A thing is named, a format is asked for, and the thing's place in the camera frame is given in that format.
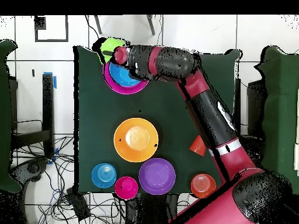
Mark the small crimson bowl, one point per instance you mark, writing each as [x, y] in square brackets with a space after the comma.
[126, 187]

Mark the small orange bowl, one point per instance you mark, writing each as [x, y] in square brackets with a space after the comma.
[203, 186]

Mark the blue floor tape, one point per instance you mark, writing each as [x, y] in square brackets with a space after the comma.
[55, 81]

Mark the purple bowl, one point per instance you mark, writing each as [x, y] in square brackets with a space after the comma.
[157, 176]

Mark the small blue bowl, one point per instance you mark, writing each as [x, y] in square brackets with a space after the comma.
[104, 176]

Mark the black metal stand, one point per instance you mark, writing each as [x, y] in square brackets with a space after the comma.
[255, 105]
[48, 105]

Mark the dark green tablecloth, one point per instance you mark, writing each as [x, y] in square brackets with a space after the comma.
[163, 105]

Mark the black square floor frame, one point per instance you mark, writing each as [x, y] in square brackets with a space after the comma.
[51, 40]

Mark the black power strip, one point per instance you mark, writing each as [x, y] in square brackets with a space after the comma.
[79, 205]

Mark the large orange bowl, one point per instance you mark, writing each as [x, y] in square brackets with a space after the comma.
[136, 140]

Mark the large blue bowl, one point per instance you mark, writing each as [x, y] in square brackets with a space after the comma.
[121, 75]

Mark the small green bowl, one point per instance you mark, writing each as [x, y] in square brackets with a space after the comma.
[109, 44]

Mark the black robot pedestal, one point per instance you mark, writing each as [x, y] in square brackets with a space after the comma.
[151, 210]

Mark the green cloth side table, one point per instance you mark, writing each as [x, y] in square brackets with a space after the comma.
[280, 105]
[4, 116]

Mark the large pink bowl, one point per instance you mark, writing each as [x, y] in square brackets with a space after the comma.
[127, 90]

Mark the orange-red plastic cup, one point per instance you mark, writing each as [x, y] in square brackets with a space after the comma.
[198, 145]

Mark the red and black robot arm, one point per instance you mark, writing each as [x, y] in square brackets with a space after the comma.
[222, 130]

